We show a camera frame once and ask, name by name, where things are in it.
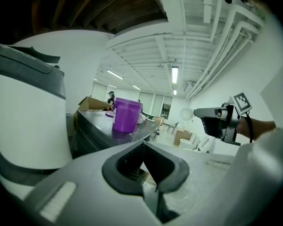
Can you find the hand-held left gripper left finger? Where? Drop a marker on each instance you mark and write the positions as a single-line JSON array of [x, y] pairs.
[[85, 189]]

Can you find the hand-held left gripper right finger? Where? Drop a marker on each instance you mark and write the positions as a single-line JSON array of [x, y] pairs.
[[169, 163]]

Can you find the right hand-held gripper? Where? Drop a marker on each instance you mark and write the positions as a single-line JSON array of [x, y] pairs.
[[233, 119]]

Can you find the white plastic scoop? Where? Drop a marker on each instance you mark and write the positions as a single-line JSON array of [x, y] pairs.
[[186, 114]]

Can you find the purple detergent powder tub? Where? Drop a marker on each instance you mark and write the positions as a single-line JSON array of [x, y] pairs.
[[127, 115]]

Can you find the person's right forearm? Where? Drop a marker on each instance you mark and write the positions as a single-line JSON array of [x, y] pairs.
[[257, 127]]

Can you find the white washing machine grey top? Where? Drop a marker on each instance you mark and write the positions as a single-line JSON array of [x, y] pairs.
[[26, 116]]

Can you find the brown cardboard box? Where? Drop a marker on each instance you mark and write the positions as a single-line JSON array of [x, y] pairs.
[[182, 137]]

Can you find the grey chair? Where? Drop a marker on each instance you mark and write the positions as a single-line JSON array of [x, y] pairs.
[[173, 126]]

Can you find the small cardboard box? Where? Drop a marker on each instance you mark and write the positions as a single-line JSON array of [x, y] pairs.
[[158, 121]]

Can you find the long ceiling light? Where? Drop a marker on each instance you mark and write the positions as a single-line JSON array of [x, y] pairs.
[[175, 74], [114, 74], [136, 87]]

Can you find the purple tub lid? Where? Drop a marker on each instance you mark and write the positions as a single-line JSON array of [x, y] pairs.
[[110, 115]]

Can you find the person's white shirt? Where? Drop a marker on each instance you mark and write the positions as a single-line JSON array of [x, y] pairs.
[[268, 173]]

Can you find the open cardboard box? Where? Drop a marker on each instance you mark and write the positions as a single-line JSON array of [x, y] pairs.
[[92, 103]]

